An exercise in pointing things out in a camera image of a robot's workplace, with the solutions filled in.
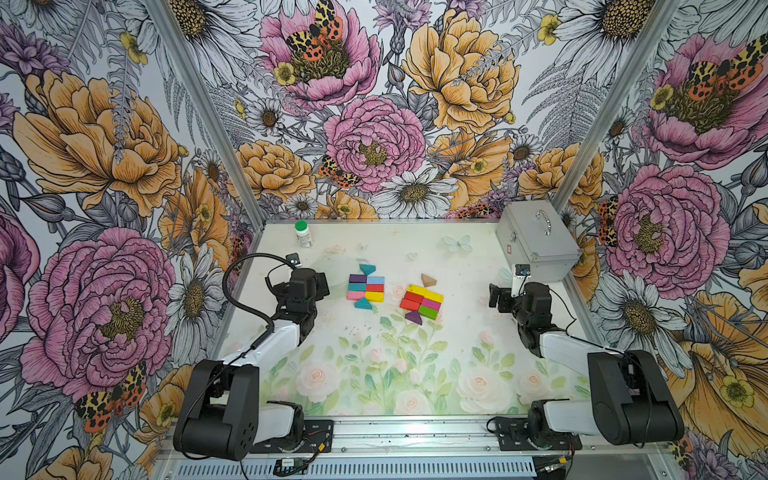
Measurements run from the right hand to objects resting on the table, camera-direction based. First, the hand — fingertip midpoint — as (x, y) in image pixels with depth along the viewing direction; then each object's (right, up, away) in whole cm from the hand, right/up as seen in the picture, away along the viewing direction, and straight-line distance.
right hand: (505, 290), depth 93 cm
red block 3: (-29, -5, +5) cm, 30 cm away
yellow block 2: (-21, -3, +7) cm, 22 cm away
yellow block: (-40, -3, +6) cm, 41 cm away
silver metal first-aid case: (+11, +18, +7) cm, 22 cm away
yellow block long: (-26, -1, +9) cm, 28 cm away
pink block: (-47, -2, +7) cm, 47 cm away
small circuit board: (-59, -39, -20) cm, 74 cm away
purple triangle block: (-28, -8, +1) cm, 29 cm away
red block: (-40, 0, +9) cm, 41 cm away
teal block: (-43, +6, +14) cm, 46 cm away
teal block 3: (-44, -5, +4) cm, 44 cm away
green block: (-23, -7, +3) cm, 24 cm away
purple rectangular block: (-48, +2, +14) cm, 50 cm away
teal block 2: (-47, 0, +9) cm, 48 cm away
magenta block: (-22, -5, +6) cm, 23 cm away
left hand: (-61, +2, -3) cm, 61 cm away
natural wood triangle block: (-22, +2, +10) cm, 24 cm away
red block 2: (-28, -3, +6) cm, 28 cm away
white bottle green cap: (-66, +16, +17) cm, 71 cm away
